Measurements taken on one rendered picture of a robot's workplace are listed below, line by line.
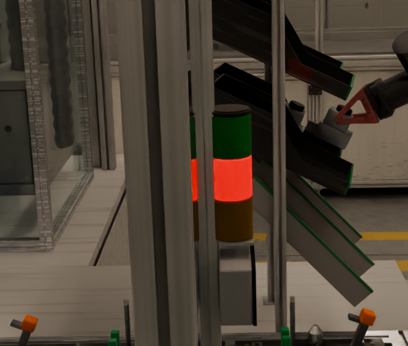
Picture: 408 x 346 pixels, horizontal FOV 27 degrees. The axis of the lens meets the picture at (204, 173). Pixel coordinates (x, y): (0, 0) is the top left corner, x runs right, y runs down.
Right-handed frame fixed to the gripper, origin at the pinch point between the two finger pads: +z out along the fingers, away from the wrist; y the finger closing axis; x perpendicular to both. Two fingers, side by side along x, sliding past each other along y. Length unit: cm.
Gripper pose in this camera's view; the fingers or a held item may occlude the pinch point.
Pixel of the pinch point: (341, 117)
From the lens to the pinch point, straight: 163.0
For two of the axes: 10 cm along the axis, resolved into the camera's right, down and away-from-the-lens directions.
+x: 4.4, 8.9, 0.7
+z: -8.5, 4.0, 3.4
